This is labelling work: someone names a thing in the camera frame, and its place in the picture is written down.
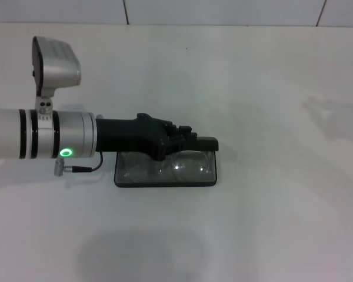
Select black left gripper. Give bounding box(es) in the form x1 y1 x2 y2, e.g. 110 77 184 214
95 112 198 161

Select clear transparent glasses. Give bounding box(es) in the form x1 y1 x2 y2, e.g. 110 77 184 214
119 149 210 182

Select black glasses case grey lining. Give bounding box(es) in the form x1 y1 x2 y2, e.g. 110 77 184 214
114 136 220 189

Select left arm grey cable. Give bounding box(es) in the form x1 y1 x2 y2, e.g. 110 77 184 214
53 152 104 177

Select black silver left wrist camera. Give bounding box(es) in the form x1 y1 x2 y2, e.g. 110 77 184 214
31 36 82 122

